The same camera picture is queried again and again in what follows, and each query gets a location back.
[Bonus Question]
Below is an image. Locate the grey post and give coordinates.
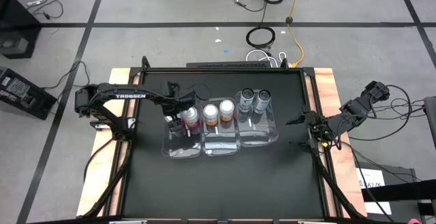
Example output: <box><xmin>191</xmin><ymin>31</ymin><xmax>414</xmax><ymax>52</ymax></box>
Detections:
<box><xmin>424</xmin><ymin>96</ymin><xmax>436</xmax><ymax>140</ymax></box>

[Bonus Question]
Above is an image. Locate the clear plastic bin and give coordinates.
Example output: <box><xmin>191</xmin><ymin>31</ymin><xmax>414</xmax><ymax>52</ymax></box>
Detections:
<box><xmin>234</xmin><ymin>91</ymin><xmax>280</xmax><ymax>148</ymax></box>
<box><xmin>161</xmin><ymin>110</ymin><xmax>202</xmax><ymax>159</ymax></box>
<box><xmin>199</xmin><ymin>97</ymin><xmax>242</xmax><ymax>157</ymax></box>

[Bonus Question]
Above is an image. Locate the grey bottle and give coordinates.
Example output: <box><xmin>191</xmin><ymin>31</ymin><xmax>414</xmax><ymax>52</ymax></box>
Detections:
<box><xmin>238</xmin><ymin>87</ymin><xmax>255</xmax><ymax>113</ymax></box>

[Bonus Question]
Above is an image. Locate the magenta bottle white cap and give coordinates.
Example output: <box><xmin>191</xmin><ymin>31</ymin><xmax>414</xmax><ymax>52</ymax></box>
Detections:
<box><xmin>182</xmin><ymin>106</ymin><xmax>202</xmax><ymax>135</ymax></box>

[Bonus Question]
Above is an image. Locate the black cable bundle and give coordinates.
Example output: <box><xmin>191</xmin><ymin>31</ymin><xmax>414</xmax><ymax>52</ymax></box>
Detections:
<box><xmin>347</xmin><ymin>84</ymin><xmax>426</xmax><ymax>142</ymax></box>

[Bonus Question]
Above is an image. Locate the black floor box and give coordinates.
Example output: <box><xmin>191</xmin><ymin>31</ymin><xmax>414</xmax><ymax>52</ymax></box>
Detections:
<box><xmin>356</xmin><ymin>164</ymin><xmax>436</xmax><ymax>224</ymax></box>

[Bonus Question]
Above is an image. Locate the black power strip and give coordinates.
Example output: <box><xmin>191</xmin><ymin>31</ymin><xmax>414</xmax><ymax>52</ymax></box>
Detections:
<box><xmin>185</xmin><ymin>61</ymin><xmax>267</xmax><ymax>69</ymax></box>

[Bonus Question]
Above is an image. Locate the large black coiled cable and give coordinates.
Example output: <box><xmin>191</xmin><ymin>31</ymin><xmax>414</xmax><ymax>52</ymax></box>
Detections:
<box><xmin>245</xmin><ymin>25</ymin><xmax>276</xmax><ymax>50</ymax></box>

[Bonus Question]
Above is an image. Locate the black cabinet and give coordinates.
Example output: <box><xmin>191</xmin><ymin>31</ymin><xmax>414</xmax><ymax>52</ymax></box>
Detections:
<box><xmin>0</xmin><ymin>0</ymin><xmax>42</xmax><ymax>60</ymax></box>

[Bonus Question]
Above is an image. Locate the orange and white soda can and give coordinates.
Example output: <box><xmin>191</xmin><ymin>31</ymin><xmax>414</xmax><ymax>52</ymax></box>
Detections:
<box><xmin>219</xmin><ymin>99</ymin><xmax>236</xmax><ymax>123</ymax></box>
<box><xmin>202</xmin><ymin>103</ymin><xmax>219</xmax><ymax>127</ymax></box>

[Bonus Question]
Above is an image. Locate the orange extension cable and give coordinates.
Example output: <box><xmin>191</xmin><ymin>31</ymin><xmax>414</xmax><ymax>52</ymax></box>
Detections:
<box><xmin>287</xmin><ymin>0</ymin><xmax>306</xmax><ymax>67</ymax></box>

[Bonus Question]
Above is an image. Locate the plywood table board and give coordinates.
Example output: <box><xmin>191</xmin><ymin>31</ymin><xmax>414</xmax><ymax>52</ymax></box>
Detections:
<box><xmin>76</xmin><ymin>67</ymin><xmax>369</xmax><ymax>218</ymax></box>

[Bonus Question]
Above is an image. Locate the black computer box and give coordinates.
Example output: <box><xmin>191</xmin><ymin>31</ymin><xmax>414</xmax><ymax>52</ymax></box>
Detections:
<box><xmin>0</xmin><ymin>66</ymin><xmax>58</xmax><ymax>121</ymax></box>

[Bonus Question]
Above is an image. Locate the thin black floor cable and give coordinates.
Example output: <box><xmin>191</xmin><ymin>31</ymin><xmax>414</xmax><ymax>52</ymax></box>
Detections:
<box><xmin>27</xmin><ymin>0</ymin><xmax>65</xmax><ymax>20</ymax></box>

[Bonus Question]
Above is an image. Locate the black computer cable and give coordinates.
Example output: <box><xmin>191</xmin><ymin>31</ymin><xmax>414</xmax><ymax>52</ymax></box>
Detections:
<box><xmin>40</xmin><ymin>60</ymin><xmax>91</xmax><ymax>92</ymax></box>

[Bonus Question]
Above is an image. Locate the white paper sheet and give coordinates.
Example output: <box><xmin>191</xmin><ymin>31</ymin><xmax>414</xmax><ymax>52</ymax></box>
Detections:
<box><xmin>356</xmin><ymin>168</ymin><xmax>392</xmax><ymax>215</ymax></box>

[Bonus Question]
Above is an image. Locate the white cable bundle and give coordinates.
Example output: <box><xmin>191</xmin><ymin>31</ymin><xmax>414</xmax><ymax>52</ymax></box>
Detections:
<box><xmin>245</xmin><ymin>49</ymin><xmax>287</xmax><ymax>67</ymax></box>

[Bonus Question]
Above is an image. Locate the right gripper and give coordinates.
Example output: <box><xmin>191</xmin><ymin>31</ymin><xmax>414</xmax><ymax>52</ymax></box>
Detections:
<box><xmin>285</xmin><ymin>111</ymin><xmax>333</xmax><ymax>146</ymax></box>

